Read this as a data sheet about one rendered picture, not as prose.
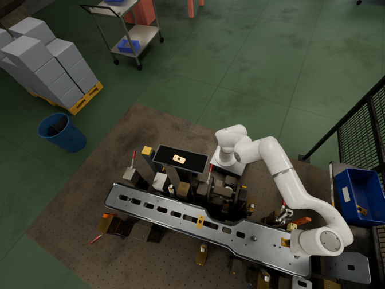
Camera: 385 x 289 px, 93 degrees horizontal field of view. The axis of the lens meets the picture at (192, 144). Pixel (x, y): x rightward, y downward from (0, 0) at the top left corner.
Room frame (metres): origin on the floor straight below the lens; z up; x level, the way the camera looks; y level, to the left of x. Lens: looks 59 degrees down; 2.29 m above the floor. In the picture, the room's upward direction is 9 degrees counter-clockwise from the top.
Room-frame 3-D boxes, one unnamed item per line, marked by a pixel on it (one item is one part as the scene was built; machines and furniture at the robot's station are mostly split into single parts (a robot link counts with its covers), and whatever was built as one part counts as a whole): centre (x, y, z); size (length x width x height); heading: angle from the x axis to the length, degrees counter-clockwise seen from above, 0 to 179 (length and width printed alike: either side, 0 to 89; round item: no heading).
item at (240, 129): (0.70, -0.31, 1.10); 0.19 x 0.12 x 0.24; 99
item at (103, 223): (0.24, 0.65, 0.88); 0.14 x 0.09 x 0.36; 155
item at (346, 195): (0.15, -0.95, 1.10); 0.30 x 0.17 x 0.13; 162
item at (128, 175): (0.58, 0.49, 0.88); 0.12 x 0.07 x 0.36; 155
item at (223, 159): (0.70, -0.28, 0.89); 0.19 x 0.19 x 0.18
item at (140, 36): (3.76, 0.80, 0.57); 1.21 x 0.70 x 1.14; 144
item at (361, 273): (-0.15, -0.62, 1.17); 0.12 x 0.01 x 0.34; 155
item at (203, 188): (0.38, -0.03, 0.89); 0.12 x 0.07 x 0.38; 155
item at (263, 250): (0.17, 0.05, 1.00); 1.38 x 0.22 x 0.02; 65
